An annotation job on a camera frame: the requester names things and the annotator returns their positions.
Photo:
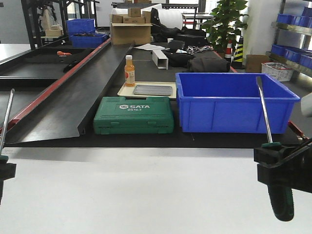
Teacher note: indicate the yellow black striped cone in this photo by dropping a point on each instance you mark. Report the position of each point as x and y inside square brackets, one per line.
[238, 55]

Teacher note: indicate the white plastic basket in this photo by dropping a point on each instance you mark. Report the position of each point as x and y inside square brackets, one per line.
[279, 71]

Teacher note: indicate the brown cardboard box on floor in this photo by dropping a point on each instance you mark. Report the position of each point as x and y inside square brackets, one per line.
[254, 63]

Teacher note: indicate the white paper sheet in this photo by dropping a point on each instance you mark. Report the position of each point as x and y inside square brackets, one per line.
[150, 47]

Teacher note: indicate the white rectangular tube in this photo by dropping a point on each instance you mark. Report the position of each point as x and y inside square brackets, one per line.
[160, 59]

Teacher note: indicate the blue crate stacked behind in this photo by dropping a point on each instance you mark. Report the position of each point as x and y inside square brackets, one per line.
[80, 26]

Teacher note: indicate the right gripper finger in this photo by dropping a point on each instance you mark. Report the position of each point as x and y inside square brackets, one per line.
[273, 168]

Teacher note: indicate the grey metal tray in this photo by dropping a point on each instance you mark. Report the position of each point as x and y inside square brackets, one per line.
[154, 90]

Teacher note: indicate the black metal ramp panel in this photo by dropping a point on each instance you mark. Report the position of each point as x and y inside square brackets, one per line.
[63, 109]

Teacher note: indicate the orange handled tool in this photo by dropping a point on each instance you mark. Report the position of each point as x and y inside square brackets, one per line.
[64, 54]

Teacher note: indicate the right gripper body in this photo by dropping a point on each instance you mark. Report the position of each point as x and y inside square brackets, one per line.
[297, 161]

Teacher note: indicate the green SATA tool case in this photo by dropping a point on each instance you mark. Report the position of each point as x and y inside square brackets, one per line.
[120, 115]

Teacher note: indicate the green potted plant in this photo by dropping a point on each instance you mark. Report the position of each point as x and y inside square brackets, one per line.
[227, 23]

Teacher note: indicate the orange juice bottle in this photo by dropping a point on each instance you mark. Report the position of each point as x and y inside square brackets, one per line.
[129, 71]

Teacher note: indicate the large blue plastic bin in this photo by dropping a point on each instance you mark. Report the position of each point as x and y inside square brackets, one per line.
[230, 103]

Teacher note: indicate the blue crate on left table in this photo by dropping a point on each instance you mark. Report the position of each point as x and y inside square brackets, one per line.
[88, 40]

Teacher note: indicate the green black screwdriver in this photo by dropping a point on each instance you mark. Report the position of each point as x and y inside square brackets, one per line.
[281, 203]
[5, 123]

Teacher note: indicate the metal storage shelf rack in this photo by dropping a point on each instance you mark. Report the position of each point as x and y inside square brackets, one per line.
[292, 42]

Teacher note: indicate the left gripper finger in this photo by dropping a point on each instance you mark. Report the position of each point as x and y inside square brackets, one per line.
[7, 171]

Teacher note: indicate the dark grey bag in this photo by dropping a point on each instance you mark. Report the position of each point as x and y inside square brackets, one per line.
[208, 65]

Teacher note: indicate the red white traffic cone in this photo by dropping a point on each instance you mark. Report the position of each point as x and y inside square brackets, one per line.
[228, 51]

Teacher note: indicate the large open cardboard box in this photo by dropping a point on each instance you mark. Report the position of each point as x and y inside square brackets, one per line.
[125, 33]

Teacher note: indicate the black bag on table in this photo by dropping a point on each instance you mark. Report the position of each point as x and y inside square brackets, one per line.
[178, 59]

